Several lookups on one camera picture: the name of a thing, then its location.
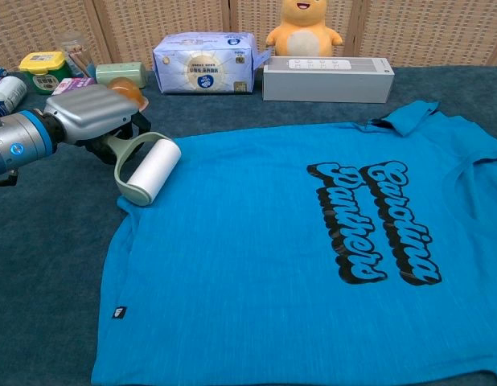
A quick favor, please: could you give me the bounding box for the orange plush toy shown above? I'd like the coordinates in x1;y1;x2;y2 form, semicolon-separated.
265;0;344;57

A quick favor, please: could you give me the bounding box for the woven folding screen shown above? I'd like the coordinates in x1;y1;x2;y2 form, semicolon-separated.
0;0;497;72

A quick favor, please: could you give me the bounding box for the dark teal carpeted table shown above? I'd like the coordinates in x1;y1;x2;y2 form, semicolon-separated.
0;64;497;386

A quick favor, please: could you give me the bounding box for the small purple box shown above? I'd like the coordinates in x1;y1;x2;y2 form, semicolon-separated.
51;76;97;97

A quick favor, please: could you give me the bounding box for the pale blue tissue pack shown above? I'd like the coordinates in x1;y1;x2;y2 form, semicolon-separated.
152;32;273;95

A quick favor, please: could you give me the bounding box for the white and blue bottle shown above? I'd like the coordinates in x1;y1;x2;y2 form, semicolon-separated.
0;76;28;116

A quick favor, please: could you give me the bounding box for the grey power strip box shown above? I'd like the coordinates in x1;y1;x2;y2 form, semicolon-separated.
261;55;395;105

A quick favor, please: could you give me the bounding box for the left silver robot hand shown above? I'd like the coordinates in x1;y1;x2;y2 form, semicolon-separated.
43;83;152;166

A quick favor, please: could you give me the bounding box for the clear jar of sticks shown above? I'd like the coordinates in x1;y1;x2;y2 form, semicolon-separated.
60;34;96;80

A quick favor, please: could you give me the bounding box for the orange jelly cup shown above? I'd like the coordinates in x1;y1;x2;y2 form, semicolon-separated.
107;77;150;112

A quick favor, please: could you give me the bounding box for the green jar yellow lid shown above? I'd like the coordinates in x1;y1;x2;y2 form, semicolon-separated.
18;51;73;96

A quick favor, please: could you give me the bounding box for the blue printed t-shirt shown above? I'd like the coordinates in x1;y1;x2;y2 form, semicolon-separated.
90;100;497;386

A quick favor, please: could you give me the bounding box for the green lint roller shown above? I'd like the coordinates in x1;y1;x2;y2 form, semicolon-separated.
101;131;182;207

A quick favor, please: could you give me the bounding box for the pale green rectangular case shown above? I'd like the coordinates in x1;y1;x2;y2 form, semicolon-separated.
95;62;148;90

